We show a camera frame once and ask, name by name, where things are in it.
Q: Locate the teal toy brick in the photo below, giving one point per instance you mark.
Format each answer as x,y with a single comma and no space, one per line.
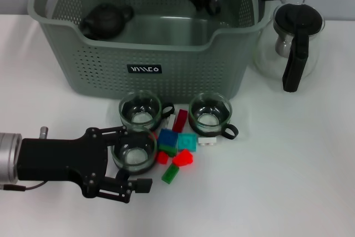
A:
187,142

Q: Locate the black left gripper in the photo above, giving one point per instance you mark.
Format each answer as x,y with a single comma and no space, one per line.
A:
61,162

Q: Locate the large red toy brick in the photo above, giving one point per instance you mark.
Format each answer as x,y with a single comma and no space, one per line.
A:
183,159

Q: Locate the dark green toy brick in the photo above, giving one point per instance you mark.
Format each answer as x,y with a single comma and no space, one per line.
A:
167,149

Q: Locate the small red toy brick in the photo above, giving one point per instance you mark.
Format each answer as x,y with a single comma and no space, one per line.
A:
162,157

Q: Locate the flat green toy brick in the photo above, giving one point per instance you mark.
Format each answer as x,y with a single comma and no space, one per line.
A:
169,174

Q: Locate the tiny red toy brick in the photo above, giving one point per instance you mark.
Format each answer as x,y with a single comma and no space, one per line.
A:
154,137

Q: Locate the glass jar with teal bricks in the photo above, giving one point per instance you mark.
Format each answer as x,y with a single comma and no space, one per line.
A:
210,115

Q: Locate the dark red toy brick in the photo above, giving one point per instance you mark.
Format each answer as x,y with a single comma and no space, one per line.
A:
180,120

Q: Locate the black clay teapot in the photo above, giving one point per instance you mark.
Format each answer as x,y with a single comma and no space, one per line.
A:
104,20

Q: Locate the grey-green perforated storage bin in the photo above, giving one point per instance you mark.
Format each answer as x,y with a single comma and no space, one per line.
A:
111,62

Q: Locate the blue toy brick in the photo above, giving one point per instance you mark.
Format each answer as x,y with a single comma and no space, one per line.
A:
167,138

